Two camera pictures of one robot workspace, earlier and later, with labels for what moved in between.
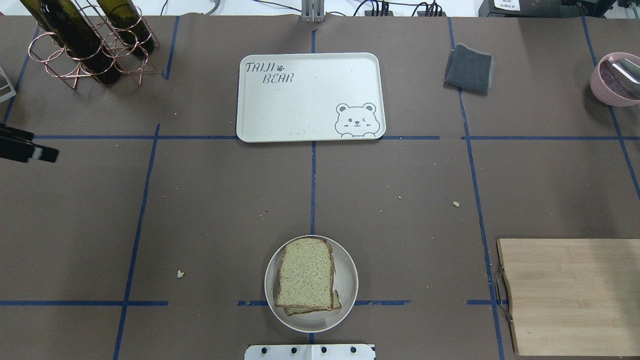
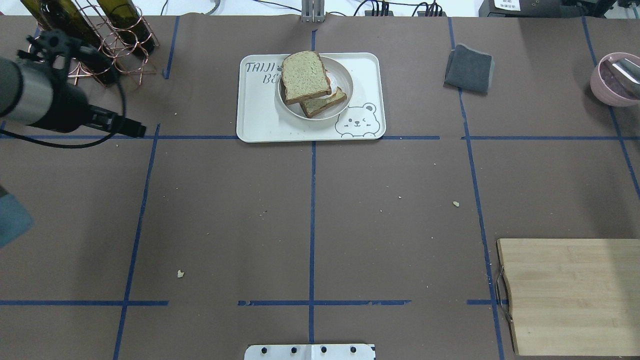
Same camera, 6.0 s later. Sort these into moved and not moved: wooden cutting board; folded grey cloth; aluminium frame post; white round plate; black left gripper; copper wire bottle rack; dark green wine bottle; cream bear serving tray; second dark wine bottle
Moved: white round plate; black left gripper
Not moved: folded grey cloth; dark green wine bottle; cream bear serving tray; copper wire bottle rack; second dark wine bottle; wooden cutting board; aluminium frame post
